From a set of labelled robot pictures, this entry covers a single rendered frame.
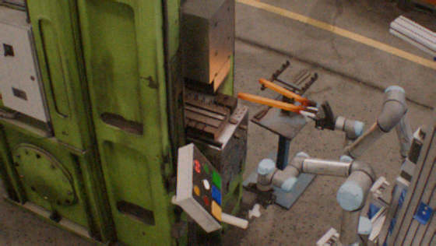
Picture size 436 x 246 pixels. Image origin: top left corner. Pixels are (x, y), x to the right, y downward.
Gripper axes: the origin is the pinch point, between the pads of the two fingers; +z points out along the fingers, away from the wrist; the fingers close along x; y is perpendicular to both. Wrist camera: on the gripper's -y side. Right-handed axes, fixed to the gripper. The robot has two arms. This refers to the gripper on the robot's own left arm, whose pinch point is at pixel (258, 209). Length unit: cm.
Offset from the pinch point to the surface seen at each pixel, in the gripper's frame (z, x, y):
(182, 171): -24.0, -22.7, -29.4
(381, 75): 93, 245, -62
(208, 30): -76, 15, -49
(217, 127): -5, 24, -51
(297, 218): 93, 70, -20
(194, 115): -5, 22, -67
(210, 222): -7.2, -26.3, -7.8
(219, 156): 7.4, 18.1, -44.0
